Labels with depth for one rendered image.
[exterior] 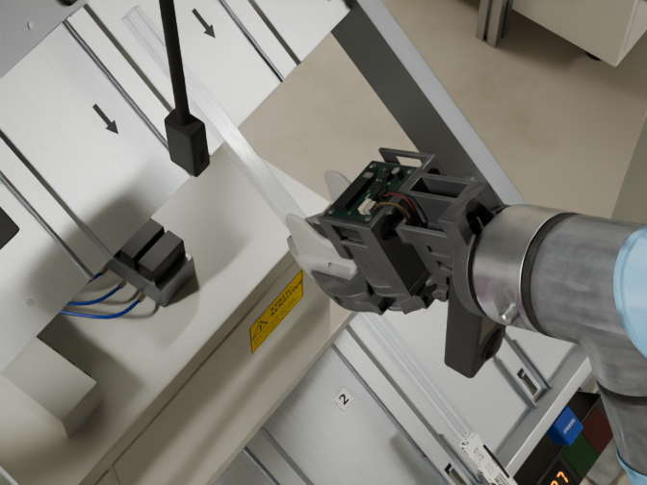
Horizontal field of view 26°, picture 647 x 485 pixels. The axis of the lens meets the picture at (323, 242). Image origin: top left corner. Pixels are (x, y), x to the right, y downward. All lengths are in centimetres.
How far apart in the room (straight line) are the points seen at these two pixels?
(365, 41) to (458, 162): 13
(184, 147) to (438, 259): 18
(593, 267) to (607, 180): 146
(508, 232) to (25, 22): 34
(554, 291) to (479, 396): 42
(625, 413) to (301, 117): 150
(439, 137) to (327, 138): 106
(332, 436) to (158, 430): 32
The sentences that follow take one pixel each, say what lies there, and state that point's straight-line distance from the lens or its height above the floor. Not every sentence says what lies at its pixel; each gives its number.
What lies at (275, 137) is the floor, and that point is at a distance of 224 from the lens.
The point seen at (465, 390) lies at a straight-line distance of 120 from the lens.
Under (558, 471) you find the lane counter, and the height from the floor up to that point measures 66.
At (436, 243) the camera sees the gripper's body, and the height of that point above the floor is 110.
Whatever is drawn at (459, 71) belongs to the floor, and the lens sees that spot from 233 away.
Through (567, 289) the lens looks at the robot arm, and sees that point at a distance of 79.
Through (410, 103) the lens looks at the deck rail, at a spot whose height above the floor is 90.
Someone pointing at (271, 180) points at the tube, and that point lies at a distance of 100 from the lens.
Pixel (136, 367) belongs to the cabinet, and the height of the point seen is 62.
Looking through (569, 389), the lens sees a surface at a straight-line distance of 124.
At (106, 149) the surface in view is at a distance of 102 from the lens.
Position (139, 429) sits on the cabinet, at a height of 60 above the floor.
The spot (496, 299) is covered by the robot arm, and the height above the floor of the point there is 112.
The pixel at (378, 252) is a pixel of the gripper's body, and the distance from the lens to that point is 88.
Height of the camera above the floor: 185
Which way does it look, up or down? 60 degrees down
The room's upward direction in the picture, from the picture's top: straight up
